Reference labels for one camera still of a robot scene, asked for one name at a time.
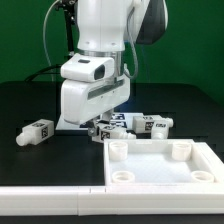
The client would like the black cable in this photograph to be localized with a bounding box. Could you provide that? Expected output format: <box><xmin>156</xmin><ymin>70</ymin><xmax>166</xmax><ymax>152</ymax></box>
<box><xmin>23</xmin><ymin>64</ymin><xmax>66</xmax><ymax>83</ymax></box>

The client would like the white square table top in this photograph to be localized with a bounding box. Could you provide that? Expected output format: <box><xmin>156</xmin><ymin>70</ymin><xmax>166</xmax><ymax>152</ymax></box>
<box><xmin>104</xmin><ymin>139</ymin><xmax>219</xmax><ymax>186</ymax></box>

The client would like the grey cable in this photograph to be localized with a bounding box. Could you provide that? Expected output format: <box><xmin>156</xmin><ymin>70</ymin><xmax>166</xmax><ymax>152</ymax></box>
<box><xmin>42</xmin><ymin>0</ymin><xmax>63</xmax><ymax>83</ymax></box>

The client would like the white front obstacle wall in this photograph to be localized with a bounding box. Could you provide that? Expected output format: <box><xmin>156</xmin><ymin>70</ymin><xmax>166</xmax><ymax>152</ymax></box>
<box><xmin>0</xmin><ymin>184</ymin><xmax>224</xmax><ymax>216</ymax></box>

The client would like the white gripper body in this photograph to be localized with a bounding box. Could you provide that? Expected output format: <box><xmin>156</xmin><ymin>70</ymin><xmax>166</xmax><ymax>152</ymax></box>
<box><xmin>61</xmin><ymin>75</ymin><xmax>130</xmax><ymax>125</ymax></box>

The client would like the white marker base plate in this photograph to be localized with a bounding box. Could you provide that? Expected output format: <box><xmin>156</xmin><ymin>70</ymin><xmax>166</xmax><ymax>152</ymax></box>
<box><xmin>56</xmin><ymin>112</ymin><xmax>142</xmax><ymax>130</ymax></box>

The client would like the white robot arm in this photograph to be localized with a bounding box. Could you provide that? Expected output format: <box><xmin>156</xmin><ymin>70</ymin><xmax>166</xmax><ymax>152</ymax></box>
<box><xmin>56</xmin><ymin>0</ymin><xmax>168</xmax><ymax>136</ymax></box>

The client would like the black camera stand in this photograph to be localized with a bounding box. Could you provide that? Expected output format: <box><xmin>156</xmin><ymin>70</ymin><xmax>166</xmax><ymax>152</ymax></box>
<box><xmin>56</xmin><ymin>0</ymin><xmax>78</xmax><ymax>59</ymax></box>

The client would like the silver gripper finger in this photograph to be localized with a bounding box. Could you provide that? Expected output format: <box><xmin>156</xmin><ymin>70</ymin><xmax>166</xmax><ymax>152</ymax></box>
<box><xmin>87</xmin><ymin>120</ymin><xmax>99</xmax><ymax>137</ymax></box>
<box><xmin>101</xmin><ymin>111</ymin><xmax>112</xmax><ymax>124</ymax></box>

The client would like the white obstacle wall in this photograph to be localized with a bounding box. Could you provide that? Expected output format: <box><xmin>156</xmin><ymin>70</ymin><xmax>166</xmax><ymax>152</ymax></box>
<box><xmin>0</xmin><ymin>184</ymin><xmax>224</xmax><ymax>216</ymax></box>
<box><xmin>200</xmin><ymin>143</ymin><xmax>224</xmax><ymax>183</ymax></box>

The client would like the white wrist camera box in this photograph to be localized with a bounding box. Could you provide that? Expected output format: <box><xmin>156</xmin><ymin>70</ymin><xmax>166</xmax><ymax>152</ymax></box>
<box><xmin>61</xmin><ymin>54</ymin><xmax>115</xmax><ymax>82</ymax></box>

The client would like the white right obstacle wall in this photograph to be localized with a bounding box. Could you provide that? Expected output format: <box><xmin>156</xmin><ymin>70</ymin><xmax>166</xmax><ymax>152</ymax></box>
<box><xmin>200</xmin><ymin>143</ymin><xmax>224</xmax><ymax>183</ymax></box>

